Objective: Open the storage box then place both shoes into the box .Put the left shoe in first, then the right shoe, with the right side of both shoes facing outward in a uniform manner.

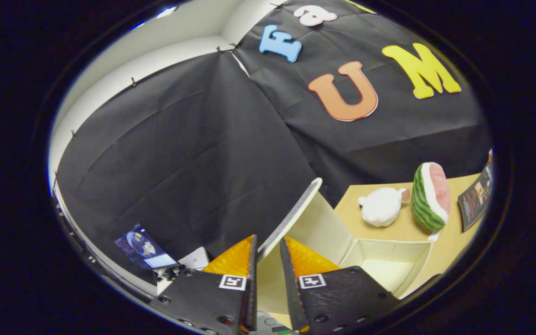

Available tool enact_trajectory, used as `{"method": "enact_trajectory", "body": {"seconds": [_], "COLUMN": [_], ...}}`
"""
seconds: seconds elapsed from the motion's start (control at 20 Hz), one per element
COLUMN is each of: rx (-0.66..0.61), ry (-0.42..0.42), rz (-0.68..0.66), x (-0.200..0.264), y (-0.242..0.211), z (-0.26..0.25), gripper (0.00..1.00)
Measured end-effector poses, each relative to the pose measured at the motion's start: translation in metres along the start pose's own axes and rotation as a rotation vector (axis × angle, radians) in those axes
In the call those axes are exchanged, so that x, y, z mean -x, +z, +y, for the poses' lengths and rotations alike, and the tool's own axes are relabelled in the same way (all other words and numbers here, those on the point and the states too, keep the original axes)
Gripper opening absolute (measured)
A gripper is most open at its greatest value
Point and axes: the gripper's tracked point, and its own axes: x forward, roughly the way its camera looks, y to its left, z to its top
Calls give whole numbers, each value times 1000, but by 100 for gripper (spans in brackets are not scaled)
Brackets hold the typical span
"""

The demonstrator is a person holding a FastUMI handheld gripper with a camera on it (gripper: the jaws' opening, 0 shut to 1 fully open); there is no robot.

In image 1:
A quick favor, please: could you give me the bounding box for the watermelon slice plush toy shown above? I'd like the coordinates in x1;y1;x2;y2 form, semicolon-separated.
411;162;451;240

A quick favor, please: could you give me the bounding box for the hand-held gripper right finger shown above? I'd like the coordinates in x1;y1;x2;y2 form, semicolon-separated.
280;236;401;335

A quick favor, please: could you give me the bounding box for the white paper sheet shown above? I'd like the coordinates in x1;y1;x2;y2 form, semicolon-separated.
180;248;210;271

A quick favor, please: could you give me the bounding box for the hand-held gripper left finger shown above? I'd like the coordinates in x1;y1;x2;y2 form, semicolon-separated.
149;234;258;335

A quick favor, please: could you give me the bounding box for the white fabric storage box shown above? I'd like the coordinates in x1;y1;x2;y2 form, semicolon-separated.
255;178;434;328

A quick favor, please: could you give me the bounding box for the white plush toy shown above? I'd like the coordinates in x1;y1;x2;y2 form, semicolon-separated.
358;187;410;228

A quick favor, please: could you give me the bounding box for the black hardcover book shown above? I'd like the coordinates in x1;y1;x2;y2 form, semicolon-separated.
458;161;494;232

